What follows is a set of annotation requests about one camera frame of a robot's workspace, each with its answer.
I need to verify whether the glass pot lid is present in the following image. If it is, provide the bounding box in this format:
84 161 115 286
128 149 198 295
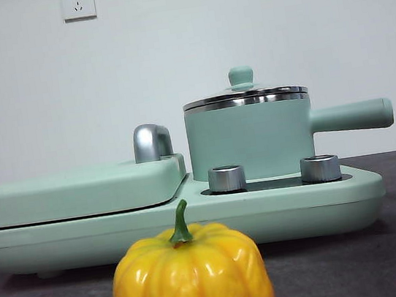
178 57 308 113

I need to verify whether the mint green pot with handle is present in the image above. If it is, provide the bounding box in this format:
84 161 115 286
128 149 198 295
182 80 396 189

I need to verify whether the mint green breakfast machine base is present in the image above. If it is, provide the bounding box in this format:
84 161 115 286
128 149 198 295
0 161 392 286

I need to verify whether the yellow toy pumpkin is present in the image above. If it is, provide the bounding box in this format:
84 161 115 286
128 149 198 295
99 188 275 297

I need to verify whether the green griddle cover, silver handle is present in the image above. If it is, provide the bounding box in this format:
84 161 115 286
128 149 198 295
0 119 191 230

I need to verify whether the silver control knob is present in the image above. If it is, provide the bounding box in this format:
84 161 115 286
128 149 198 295
297 151 343 185
206 163 248 195

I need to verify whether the white wall socket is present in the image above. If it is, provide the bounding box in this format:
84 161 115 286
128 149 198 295
59 0 99 24

